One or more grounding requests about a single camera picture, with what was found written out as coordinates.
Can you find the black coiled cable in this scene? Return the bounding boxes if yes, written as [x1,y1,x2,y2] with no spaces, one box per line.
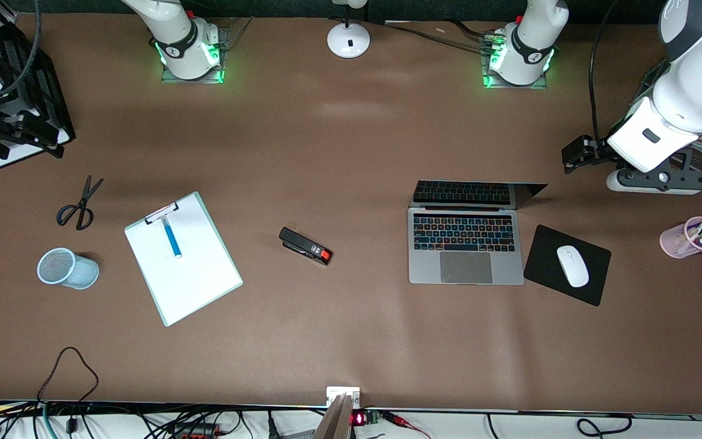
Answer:
[575,415,634,437]

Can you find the red wire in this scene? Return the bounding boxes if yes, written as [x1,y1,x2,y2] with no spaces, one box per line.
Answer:
[381,412,432,439]

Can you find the white clipboard with mint edge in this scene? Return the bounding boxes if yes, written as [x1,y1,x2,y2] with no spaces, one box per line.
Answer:
[124,191,244,327]

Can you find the black scissors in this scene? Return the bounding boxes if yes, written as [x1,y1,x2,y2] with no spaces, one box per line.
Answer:
[56,175,105,231]

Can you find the black stacked paper tray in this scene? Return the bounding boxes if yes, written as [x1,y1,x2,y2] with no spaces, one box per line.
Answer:
[0,12,77,170]

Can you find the dark looped cable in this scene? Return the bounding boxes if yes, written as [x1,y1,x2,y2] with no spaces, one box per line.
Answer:
[37,346,99,406]

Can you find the white camera bracket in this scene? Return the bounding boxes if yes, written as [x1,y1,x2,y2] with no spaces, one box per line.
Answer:
[326,386,361,409]

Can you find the black cable bundle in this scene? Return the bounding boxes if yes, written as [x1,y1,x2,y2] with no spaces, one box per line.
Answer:
[0,399,315,439]

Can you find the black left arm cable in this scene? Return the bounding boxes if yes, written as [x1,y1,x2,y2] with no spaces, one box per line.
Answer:
[589,0,623,147]

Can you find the pink translucent pen cup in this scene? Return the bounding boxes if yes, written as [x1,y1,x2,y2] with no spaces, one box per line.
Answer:
[659,216,702,259]

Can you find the black table cable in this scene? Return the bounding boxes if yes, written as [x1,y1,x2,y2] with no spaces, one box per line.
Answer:
[381,20,498,51]

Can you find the blue marker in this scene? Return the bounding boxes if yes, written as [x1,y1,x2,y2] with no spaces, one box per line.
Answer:
[161,218,183,259]

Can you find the blue mesh pen cup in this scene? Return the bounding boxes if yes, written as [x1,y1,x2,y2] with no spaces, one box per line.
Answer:
[37,247,100,290]

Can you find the black stapler with orange tip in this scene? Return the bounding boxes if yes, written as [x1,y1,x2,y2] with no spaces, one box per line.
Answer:
[278,227,333,266]

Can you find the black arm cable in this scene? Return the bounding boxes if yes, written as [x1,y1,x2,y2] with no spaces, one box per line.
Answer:
[589,0,623,147]
[0,0,43,98]

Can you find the black mouse pad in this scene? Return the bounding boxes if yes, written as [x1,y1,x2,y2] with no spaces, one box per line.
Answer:
[523,224,612,307]

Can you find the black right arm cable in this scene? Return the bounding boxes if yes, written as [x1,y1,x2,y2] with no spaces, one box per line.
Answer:
[0,0,43,98]

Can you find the aluminium camera post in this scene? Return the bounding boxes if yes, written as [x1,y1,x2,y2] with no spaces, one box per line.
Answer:
[313,393,355,439]

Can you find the white paper sheet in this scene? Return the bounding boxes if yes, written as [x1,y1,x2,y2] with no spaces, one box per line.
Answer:
[1,98,41,120]
[0,131,73,170]

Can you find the white round lamp base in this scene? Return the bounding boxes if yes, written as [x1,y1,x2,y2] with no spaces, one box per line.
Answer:
[327,0,371,60]

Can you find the silver laptop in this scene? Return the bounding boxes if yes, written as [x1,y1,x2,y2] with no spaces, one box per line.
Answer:
[408,180,548,286]

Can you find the teal cable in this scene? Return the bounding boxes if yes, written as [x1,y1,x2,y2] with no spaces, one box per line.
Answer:
[39,405,58,439]

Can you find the white computer mouse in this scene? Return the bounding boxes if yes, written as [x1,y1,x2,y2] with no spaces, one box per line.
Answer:
[556,245,590,288]

